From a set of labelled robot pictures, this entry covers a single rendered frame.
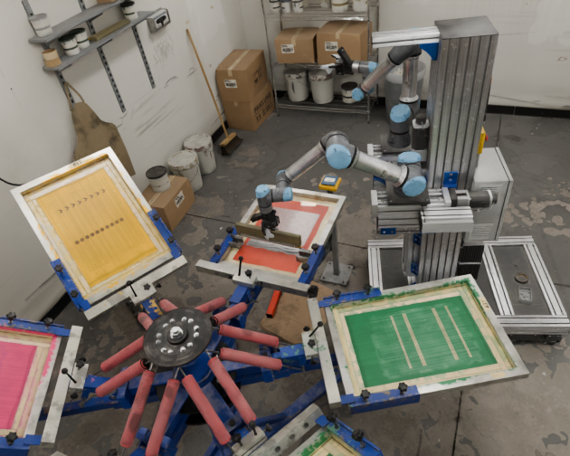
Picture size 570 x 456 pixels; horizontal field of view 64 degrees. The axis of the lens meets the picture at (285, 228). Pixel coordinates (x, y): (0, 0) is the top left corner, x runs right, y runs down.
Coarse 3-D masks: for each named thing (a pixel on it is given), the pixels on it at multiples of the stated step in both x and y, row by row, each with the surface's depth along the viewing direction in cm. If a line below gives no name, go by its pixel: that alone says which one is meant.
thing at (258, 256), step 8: (280, 208) 303; (288, 208) 302; (296, 208) 301; (280, 216) 297; (288, 216) 296; (256, 224) 294; (280, 224) 291; (248, 240) 284; (248, 248) 279; (256, 248) 278; (248, 256) 274; (256, 256) 273; (264, 256) 272; (256, 264) 268
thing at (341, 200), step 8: (296, 192) 308; (304, 192) 307; (312, 192) 306; (256, 200) 307; (328, 200) 302; (336, 200) 299; (344, 200) 296; (256, 208) 303; (336, 208) 291; (248, 216) 296; (336, 216) 285; (328, 224) 280; (328, 232) 275; (320, 240) 271; (224, 256) 274; (224, 264) 266; (232, 264) 265; (264, 272) 257; (272, 272) 256; (296, 280) 250
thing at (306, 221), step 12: (300, 216) 294; (312, 216) 293; (288, 228) 288; (300, 228) 286; (312, 228) 285; (312, 240) 277; (276, 252) 273; (264, 264) 267; (276, 264) 266; (288, 264) 264
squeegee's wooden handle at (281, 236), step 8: (240, 224) 267; (248, 224) 266; (240, 232) 270; (248, 232) 267; (256, 232) 264; (272, 232) 259; (280, 232) 258; (272, 240) 264; (280, 240) 261; (288, 240) 258; (296, 240) 255
